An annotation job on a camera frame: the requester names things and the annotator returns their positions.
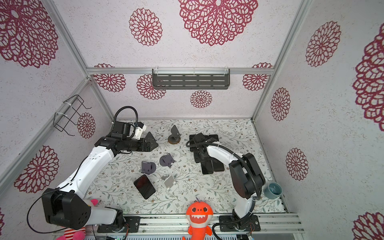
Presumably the grey phone stand middle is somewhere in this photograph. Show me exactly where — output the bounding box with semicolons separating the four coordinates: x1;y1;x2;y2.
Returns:
159;153;176;168

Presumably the black wire wall rack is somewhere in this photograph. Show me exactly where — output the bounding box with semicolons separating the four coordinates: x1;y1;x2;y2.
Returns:
53;95;91;137

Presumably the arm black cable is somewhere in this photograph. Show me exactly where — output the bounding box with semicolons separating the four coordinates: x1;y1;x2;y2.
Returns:
185;136;263;240
26;105;139;235

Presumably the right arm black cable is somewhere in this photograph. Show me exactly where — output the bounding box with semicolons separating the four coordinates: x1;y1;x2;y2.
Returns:
185;136;263;240

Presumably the wooden base stand back-right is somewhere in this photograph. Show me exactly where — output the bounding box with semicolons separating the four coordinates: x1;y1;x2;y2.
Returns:
168;125;181;145

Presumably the pink striped plush toy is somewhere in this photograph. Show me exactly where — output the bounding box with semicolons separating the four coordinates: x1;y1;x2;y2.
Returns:
56;199;99;240

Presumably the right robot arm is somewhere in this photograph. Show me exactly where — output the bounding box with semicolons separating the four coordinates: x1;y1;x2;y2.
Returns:
188;142;266;219

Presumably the grey phone stand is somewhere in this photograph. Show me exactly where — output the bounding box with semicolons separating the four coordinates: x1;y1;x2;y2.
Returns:
141;161;157;175
159;153;176;168

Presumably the teal cup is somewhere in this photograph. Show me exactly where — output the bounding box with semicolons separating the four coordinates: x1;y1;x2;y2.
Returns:
264;182;283;200

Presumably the grey phone stand left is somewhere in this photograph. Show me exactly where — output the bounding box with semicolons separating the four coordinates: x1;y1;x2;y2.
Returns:
141;161;157;175

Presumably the phone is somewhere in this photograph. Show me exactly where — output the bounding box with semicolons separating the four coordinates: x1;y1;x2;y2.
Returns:
201;161;214;175
212;160;225;172
206;135;219;143
189;133;207;148
134;175;156;200

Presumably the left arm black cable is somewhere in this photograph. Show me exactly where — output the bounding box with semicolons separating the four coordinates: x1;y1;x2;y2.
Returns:
26;105;139;235

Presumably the red shark plush toy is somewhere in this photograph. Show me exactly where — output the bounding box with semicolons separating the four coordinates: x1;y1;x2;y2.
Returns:
186;200;214;240

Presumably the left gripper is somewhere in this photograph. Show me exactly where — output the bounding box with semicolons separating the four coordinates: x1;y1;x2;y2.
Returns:
123;137;159;152

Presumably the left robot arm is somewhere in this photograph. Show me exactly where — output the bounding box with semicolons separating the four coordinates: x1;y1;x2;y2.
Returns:
42;133;158;232

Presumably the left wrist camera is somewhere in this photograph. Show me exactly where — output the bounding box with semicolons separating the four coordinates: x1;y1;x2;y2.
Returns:
133;122;147;140

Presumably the dark grey wall shelf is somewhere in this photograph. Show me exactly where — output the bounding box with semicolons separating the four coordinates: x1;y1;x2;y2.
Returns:
152;69;231;90

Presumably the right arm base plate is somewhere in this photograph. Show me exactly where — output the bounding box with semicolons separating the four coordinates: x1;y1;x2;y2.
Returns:
219;214;261;232

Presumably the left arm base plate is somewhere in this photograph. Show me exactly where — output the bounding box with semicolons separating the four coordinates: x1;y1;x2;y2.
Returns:
97;216;141;234

